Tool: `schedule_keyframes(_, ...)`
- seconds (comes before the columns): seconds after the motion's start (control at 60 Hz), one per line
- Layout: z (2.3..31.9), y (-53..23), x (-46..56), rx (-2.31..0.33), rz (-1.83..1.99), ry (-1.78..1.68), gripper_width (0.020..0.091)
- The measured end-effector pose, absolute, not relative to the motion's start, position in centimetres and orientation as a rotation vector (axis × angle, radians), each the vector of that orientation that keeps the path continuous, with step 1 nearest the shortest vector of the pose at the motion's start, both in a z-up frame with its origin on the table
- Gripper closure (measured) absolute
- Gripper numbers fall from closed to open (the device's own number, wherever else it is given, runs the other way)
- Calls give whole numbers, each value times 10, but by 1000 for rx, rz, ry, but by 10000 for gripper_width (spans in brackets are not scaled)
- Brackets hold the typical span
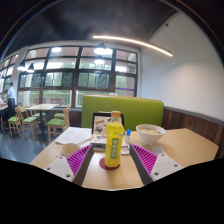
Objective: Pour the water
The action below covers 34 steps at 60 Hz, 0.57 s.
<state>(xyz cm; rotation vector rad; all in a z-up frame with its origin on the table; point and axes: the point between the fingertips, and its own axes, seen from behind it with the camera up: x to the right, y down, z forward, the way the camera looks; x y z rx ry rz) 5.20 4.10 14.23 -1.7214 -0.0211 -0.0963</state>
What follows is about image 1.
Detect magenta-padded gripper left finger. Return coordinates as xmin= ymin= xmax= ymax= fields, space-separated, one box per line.
xmin=43 ymin=143 xmax=96 ymax=187

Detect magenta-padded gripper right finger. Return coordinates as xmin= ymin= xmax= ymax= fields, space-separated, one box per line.
xmin=128 ymin=143 xmax=184 ymax=186

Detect yellow drink bottle orange cap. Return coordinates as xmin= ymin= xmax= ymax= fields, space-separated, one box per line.
xmin=104 ymin=110 xmax=126 ymax=169

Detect white ceramic mug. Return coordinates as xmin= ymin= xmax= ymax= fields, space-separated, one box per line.
xmin=60 ymin=142 xmax=82 ymax=158

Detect white ceramic bowl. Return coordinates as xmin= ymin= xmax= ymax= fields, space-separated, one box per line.
xmin=135 ymin=123 xmax=167 ymax=146

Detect open white book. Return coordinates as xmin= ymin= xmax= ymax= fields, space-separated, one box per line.
xmin=54 ymin=126 xmax=95 ymax=146

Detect small white card case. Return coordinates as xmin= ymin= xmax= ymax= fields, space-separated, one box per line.
xmin=120 ymin=146 xmax=131 ymax=156

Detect flat round red coaster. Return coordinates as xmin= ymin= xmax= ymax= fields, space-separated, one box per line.
xmin=98 ymin=156 xmax=121 ymax=171

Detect wooden chairs with green seats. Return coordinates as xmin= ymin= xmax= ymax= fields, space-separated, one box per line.
xmin=7 ymin=104 xmax=72 ymax=143

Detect small dark box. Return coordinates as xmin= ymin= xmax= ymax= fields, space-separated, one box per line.
xmin=92 ymin=142 xmax=107 ymax=153

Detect small blue-capped bottle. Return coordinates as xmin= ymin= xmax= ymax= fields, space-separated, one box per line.
xmin=124 ymin=128 xmax=132 ymax=145

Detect green upholstered booth bench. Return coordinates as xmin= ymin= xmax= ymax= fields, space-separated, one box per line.
xmin=80 ymin=94 xmax=165 ymax=132

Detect black tablet with stickers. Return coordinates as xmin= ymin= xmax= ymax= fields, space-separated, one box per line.
xmin=91 ymin=111 xmax=126 ymax=135

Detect wooden dining table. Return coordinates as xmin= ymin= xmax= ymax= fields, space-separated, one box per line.
xmin=25 ymin=103 xmax=61 ymax=135

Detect pendant ceiling lamps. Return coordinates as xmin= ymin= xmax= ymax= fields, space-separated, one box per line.
xmin=16 ymin=42 xmax=115 ymax=74

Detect long curved light strip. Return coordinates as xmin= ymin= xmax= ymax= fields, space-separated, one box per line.
xmin=92 ymin=34 xmax=174 ymax=58

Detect dark-framed window wall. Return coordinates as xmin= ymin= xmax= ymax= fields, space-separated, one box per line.
xmin=0 ymin=45 xmax=139 ymax=109

